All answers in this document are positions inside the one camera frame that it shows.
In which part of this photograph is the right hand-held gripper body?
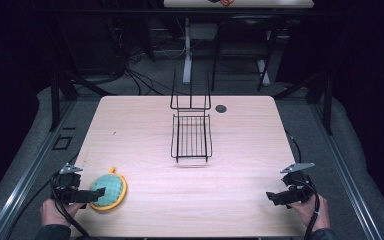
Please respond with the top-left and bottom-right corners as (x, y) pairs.
(279, 162), (316, 210)

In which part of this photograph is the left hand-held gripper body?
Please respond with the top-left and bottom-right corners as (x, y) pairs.
(50, 162), (88, 210)

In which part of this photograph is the round green yellow-rimmed pot holder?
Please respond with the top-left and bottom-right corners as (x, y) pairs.
(89, 166), (128, 212)

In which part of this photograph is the black wire rack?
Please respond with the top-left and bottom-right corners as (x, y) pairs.
(169, 68), (214, 164)

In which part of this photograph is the person's left hand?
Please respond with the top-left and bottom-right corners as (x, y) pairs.
(39, 197), (85, 228)

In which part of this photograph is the person's right hand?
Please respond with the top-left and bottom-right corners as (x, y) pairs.
(288, 194), (331, 233)

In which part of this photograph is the black chair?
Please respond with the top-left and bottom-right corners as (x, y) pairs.
(210, 14), (278, 93)

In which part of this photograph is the white background desk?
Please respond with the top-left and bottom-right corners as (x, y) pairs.
(163, 0), (315, 85)

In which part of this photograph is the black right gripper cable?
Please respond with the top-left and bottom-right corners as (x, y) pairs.
(283, 128), (321, 240)

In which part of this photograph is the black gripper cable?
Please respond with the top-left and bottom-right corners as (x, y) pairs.
(4, 151), (91, 239)
(283, 128), (321, 240)

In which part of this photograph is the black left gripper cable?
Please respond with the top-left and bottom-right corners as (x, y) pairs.
(4, 151), (91, 239)

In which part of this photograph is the black metal frame post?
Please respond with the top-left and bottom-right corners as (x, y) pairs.
(49, 71), (63, 133)

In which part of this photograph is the bundle of floor cables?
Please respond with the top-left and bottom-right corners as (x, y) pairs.
(113, 19), (188, 98)

